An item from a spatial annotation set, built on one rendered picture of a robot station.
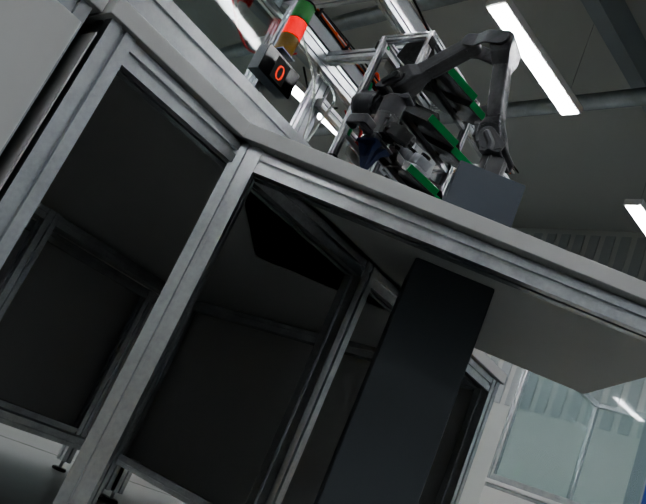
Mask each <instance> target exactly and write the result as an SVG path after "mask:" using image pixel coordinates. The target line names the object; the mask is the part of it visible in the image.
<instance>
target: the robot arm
mask: <svg viewBox="0 0 646 504"><path fill-rule="evenodd" d="M482 43H489V44H490V49H489V48H487V47H484V46H481V44H482ZM520 58H521V53H520V50H519V47H518V44H517V41H516V38H515V35H514V32H511V31H509V30H492V29H488V30H486V31H484V32H482V33H479V34H477V33H469V34H467V35H465V36H464V37H463V39H462V40H460V41H459V42H457V43H455V44H453V45H451V46H450V47H448V48H446V49H444V50H442V51H441V52H439V53H437V54H435V55H433V56H432V57H430V58H428V59H426V60H424V61H423V62H420V63H418V64H406V65H404V66H401V67H399V68H396V69H394V70H393V71H392V72H391V73H390V74H388V75H387V76H386V77H384V78H382V79H381V80H380V81H379V82H378V83H376V84H375V87H376V88H377V91H369V90H364V89H363V90H362V91H361V93H356V94H355V95H353V97H352V99H351V111H352V114H350V115H349V116H348V118H347V120H346V124H347V125H348V126H349V127H350V129H356V128H357V125H359V126H360V129H361V130H362V131H363V133H364V135H363V136H362V137H358V138H357V141H358V146H359V158H360V167H361V168H363V169H366V170H368V169H369V168H370V167H371V166H372V165H373V164H374V163H375V162H376V161H378V162H379V163H380V164H381V165H382V166H384V167H395V168H401V167H402V166H403V163H404V161H405V160H404V158H403V156H402V155H401V154H400V153H399V151H398V150H397V149H389V148H388V146H387V144H390V145H391V146H396V143H397V144H399V145H401V146H403V147H404V148H406V147H408V148H411V147H412V146H413V145H414V144H415V141H416V136H415V135H414V134H413V133H412V134H411V133H410V132H409V131H408V129H407V128H406V127H404V126H403V125H400V124H398V121H399V119H400V117H401V115H402V113H403V110H404V108H405V106H411V107H413V106H414V105H415V104H414V103H413V101H412V99H411V98H413V97H414V96H416V95H417V94H418V93H420V92H421V91H422V90H423V88H424V87H425V85H426V84H427V83H428V82H430V81H431V80H433V79H435V78H436V77H438V76H440V75H442V74H444V73H446V72H447V71H449V70H451V69H453V68H455V67H457V66H458V65H460V64H462V63H464V62H466V61H468V60H469V59H479V60H481V61H484V62H486V63H488V64H490V65H492V66H493V67H492V74H491V81H490V87H489V94H488V101H487V107H486V114H485V118H484V119H483V120H482V121H481V122H475V123H474V125H475V129H474V132H473V134H472V137H473V139H474V141H475V143H476V145H477V147H478V149H479V152H480V153H481V154H482V157H481V159H480V162H479V164H478V167H480V168H483V169H485V170H488V171H490V172H493V173H495V174H498V175H500V176H504V173H510V172H511V170H512V169H513V168H514V164H513V161H512V159H511V157H510V154H509V152H508V151H509V149H508V138H507V132H506V127H505V121H506V113H507V106H508V98H509V91H510V84H511V76H512V73H513V72H514V71H515V70H516V69H517V67H518V64H519V61H520ZM388 85H389V86H390V88H391V89H392V91H393V93H390V92H389V90H388V89H387V87H386V86H388Z"/></svg>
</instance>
